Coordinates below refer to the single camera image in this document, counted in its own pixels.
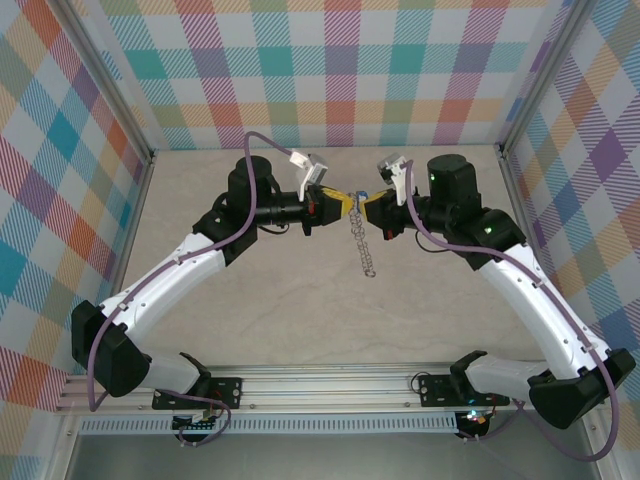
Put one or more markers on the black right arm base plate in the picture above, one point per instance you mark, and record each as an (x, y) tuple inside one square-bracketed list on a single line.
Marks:
[(435, 390)]

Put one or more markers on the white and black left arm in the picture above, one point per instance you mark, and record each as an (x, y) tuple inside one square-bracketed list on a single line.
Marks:
[(165, 280)]

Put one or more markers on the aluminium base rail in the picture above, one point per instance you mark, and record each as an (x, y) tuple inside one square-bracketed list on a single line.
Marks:
[(325, 387)]

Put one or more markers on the grey metal panel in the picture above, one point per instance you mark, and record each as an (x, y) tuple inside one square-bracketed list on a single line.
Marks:
[(325, 457)]

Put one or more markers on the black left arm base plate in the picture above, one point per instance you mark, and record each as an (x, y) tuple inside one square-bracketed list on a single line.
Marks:
[(227, 392)]

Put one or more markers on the aluminium frame post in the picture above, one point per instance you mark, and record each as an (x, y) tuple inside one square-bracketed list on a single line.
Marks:
[(544, 75), (110, 75)]

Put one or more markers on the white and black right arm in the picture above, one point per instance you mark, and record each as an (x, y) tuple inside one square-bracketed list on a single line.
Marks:
[(530, 305)]

